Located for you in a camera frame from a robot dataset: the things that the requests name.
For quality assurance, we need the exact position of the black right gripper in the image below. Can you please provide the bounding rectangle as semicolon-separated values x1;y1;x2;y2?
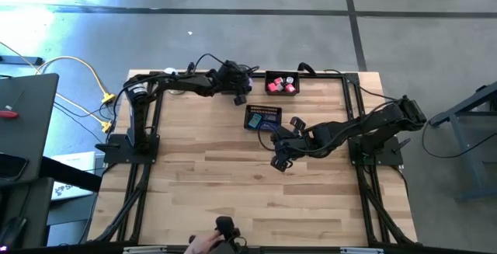
270;116;318;172

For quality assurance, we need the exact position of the red handled screwdriver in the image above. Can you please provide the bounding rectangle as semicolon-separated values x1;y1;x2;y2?
0;90;25;120

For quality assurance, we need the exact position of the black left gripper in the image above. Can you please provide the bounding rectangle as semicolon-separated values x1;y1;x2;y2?
215;60;254;106

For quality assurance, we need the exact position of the silver bracket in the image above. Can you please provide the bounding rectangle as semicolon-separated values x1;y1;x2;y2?
339;246;385;254
122;245;169;254

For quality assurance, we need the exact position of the dark grey desk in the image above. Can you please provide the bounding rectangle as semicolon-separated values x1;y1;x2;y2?
0;72;60;187

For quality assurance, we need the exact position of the black computer mouse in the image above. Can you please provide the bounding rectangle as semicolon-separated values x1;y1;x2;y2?
0;216;29;250

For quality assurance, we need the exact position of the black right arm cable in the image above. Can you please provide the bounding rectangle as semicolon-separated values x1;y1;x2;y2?
325;68;401;102

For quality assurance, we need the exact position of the yellow extension cable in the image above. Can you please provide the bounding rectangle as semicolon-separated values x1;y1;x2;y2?
0;40;114;134
36;54;116;104

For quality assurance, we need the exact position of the person's hand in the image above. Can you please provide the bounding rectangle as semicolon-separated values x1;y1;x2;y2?
184;230;225;254

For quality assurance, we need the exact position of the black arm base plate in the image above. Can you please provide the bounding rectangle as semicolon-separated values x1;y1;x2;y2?
103;133;161;165
349;135;405;168

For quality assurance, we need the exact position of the black crossbar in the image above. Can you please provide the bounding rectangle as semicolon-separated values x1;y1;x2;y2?
38;155;103;193

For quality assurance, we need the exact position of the black floor bar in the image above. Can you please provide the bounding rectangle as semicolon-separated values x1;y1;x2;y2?
0;54;44;67

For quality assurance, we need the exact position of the grey metal table frame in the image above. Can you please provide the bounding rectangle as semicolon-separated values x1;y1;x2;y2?
428;81;497;204

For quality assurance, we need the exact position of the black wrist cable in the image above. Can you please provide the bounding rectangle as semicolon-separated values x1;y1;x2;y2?
193;53;259;75
256;121;280;152

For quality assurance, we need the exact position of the dark smartphone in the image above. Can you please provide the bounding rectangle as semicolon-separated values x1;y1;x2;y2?
0;152;30;182

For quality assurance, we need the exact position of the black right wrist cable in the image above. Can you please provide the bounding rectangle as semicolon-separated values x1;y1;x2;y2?
256;121;280;152

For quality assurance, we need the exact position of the white printed box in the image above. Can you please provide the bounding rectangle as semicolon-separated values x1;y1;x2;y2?
50;151;98;202

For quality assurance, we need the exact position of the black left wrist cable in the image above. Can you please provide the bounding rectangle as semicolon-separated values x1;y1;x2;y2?
193;53;259;75

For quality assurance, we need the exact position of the black floor cable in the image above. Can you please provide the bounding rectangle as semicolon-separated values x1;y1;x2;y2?
421;120;497;160

